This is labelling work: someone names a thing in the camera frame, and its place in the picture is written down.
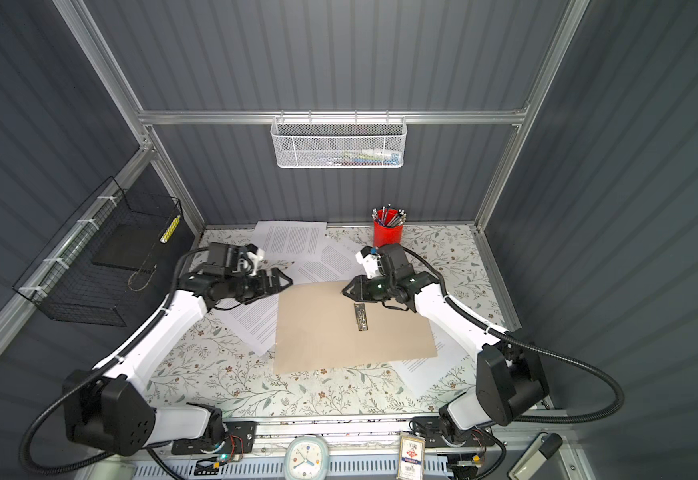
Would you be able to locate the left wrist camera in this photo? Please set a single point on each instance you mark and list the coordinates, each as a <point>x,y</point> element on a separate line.
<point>235,258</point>

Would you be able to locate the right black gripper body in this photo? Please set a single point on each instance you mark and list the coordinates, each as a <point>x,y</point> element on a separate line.
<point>380,288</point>

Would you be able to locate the large front printed sheet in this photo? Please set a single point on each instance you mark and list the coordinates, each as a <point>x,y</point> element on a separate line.
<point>451,369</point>

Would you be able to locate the yellow marker in basket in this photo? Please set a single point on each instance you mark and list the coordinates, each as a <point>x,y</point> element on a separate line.
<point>170,229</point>

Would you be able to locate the black white stapler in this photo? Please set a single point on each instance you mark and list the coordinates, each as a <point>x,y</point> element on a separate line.
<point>542,449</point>

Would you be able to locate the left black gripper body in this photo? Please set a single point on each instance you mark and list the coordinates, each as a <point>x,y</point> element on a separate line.
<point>241,287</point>

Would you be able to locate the small card box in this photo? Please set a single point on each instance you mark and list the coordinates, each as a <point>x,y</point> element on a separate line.
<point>411,458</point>

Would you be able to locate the black wire basket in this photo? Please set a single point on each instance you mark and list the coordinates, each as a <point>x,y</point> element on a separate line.
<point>65,286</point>

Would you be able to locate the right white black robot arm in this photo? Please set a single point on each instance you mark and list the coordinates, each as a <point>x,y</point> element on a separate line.
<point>510,379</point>

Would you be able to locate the black notebook in basket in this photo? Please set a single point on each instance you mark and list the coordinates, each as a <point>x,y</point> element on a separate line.
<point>132,248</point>

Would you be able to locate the printed paper sheet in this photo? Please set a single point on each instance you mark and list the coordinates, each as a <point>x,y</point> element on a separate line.
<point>255,324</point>
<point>337,262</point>
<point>290,240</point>

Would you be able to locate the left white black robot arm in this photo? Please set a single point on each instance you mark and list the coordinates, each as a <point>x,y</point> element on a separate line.
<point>111,413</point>

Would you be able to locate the white wire mesh basket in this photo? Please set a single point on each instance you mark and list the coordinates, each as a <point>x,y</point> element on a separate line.
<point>339,145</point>

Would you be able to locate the brown kraft paper folder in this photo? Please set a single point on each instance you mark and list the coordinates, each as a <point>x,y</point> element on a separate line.
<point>317,329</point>

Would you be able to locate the red pen cup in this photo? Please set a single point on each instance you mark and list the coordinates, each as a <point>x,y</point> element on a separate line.
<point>388,223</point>

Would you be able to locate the white desk clock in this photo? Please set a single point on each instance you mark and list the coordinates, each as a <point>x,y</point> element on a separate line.
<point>307,458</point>

